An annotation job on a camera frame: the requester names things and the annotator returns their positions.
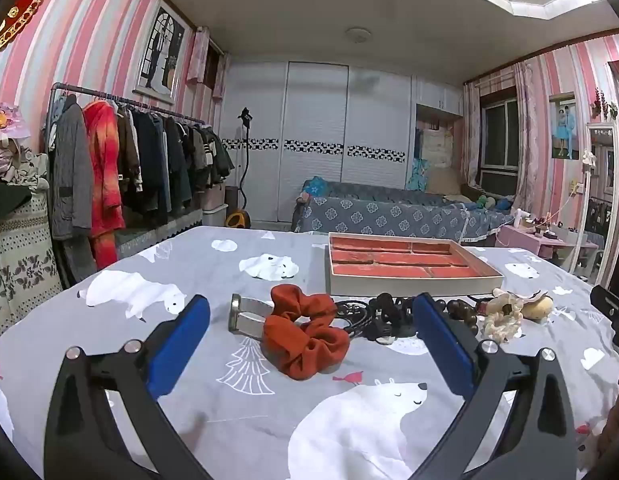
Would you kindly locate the person's right forearm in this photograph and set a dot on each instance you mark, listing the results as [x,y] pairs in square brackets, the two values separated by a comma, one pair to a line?
[617,420]

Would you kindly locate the beige floral patterned cloth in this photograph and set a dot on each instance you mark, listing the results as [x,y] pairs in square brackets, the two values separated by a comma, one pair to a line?
[19,260]

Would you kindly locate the pink dressing table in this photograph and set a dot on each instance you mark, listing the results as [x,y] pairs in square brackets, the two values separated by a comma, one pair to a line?
[529,240]

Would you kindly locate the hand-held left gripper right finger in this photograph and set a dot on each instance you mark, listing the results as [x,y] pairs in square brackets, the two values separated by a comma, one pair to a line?
[444,345]

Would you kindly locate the grey polar bear bedsheet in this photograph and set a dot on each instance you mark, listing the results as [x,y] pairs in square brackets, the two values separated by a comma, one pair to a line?
[269,420]

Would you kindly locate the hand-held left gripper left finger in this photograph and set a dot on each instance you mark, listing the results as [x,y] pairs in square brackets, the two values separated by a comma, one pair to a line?
[179,340]

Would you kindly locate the metal clothes rack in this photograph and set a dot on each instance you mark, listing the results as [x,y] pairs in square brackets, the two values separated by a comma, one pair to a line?
[56,91]

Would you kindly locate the white plastic storage box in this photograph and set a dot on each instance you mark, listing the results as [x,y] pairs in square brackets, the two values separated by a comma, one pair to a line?
[214,210]

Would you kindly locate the artificial flowers on wall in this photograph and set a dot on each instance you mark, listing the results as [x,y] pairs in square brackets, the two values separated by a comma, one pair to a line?
[604,105]

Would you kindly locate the white framed standing mirror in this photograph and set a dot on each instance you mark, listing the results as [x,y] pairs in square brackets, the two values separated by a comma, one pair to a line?
[597,200]

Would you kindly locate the beige jewelry tray red lining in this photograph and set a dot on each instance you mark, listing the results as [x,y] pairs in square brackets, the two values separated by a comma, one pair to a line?
[414,286]

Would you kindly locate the white sliding wardrobe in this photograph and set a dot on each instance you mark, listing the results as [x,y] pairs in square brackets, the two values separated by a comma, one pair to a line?
[314,130]

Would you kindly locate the pile of clothes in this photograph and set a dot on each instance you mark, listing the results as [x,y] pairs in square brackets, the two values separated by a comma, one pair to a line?
[19,165]

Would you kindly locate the pink patterned curtain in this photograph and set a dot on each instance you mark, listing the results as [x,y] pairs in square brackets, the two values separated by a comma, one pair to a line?
[524,125]

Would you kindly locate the garment steamer with yellow base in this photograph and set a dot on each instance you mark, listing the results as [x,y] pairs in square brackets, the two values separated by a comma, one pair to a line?
[238,219]

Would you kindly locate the grey quilted coat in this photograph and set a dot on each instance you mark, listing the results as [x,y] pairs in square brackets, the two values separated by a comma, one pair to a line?
[69,175]

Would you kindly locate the row of dark hanging clothes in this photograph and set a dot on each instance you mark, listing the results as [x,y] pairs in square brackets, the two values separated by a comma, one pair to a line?
[174,160]

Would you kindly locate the round ceiling lamp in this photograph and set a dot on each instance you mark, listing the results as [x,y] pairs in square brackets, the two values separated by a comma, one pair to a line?
[358,35]

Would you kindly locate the rust red fabric scrunchie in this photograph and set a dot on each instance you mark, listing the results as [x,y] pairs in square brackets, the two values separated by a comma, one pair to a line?
[299,350]

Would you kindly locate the tan plush hair clip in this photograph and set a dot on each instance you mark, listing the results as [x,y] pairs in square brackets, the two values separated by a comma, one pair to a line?
[537,307]

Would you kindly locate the window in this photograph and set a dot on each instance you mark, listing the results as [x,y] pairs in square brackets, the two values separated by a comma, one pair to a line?
[499,135]

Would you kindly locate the framed wedding picture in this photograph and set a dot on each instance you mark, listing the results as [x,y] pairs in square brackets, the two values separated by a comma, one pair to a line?
[160,52]

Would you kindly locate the short pink window curtain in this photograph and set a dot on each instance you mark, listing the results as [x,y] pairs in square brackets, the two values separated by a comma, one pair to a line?
[199,55]

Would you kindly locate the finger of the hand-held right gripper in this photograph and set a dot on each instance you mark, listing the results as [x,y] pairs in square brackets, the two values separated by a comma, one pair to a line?
[617,305]

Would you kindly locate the sofa with blue floral cover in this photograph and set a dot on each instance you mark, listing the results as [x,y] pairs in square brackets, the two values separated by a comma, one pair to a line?
[379,215]

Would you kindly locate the wall poster of couple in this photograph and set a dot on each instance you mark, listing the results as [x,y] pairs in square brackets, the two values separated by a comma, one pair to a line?
[563,127]

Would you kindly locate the orange red robe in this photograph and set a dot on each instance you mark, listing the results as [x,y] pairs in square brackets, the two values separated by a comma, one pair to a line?
[104,185]

